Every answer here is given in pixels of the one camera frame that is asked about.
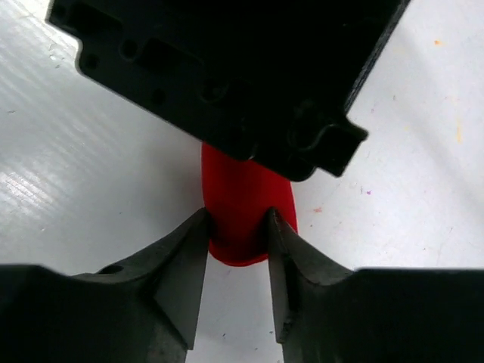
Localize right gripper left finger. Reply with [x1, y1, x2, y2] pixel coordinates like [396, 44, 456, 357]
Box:
[1, 209, 209, 362]

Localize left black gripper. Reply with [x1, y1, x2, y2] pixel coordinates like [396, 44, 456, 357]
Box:
[47, 0, 408, 182]

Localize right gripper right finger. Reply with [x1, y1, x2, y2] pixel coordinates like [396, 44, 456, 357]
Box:
[265, 209, 483, 362]

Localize red sock white pattern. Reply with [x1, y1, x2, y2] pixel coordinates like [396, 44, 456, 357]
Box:
[201, 144, 298, 267]

